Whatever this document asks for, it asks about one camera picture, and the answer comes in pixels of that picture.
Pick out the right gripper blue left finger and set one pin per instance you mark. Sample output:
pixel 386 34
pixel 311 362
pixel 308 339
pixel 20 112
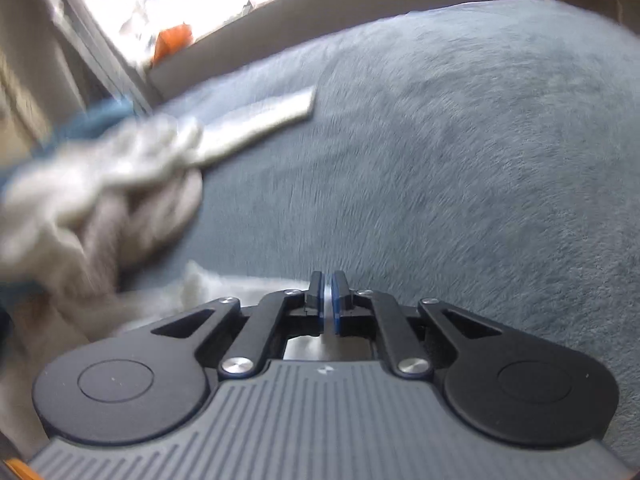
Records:
pixel 314 304

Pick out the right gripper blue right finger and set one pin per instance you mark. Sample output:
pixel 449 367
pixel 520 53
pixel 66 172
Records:
pixel 342 305

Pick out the white bear print sweatshirt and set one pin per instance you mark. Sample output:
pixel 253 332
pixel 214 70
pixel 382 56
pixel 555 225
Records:
pixel 40 329

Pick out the white cloth strip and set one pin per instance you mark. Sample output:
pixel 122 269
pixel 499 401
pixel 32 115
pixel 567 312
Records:
pixel 249 124

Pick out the grey bed sheet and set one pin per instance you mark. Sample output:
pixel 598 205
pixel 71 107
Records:
pixel 485 154

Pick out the blue duvet roll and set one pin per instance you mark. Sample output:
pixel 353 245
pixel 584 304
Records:
pixel 87 125

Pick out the orange object on windowsill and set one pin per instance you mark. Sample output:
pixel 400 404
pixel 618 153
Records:
pixel 170 41

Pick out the cream fleece garment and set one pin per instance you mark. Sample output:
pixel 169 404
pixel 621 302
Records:
pixel 46 201

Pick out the cream carved headboard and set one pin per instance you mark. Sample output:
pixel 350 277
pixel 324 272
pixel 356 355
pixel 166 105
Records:
pixel 23 125

